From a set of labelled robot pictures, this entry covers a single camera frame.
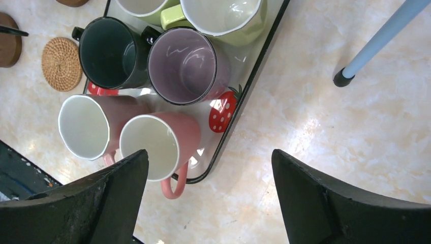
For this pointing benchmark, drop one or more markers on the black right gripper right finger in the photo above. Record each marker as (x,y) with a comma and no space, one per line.
(319,208)

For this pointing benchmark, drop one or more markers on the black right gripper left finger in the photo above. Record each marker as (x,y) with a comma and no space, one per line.
(99,208)

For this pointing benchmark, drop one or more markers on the woven rattan coaster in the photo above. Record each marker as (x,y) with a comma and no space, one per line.
(61,65)

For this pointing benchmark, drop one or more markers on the dark green mug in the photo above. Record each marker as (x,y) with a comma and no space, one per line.
(112,55)

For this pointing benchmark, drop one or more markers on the dark brown wooden coaster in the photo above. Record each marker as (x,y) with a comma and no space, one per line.
(73,3)

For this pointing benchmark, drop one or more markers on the pale pink mug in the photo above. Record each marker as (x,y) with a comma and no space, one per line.
(90,125)

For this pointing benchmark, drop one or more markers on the white strawberry tray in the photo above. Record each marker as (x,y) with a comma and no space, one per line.
(217,117)

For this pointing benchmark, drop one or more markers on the purple mug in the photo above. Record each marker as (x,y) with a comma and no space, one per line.
(185,67)

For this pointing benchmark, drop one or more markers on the yellow-green mug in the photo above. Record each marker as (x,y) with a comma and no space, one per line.
(237,23)

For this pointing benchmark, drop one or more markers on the light green mug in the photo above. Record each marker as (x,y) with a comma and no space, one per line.
(147,10)

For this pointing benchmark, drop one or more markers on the light blue tripod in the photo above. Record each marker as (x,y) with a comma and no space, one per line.
(399,20)

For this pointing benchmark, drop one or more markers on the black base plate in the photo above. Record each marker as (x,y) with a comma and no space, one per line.
(21,178)

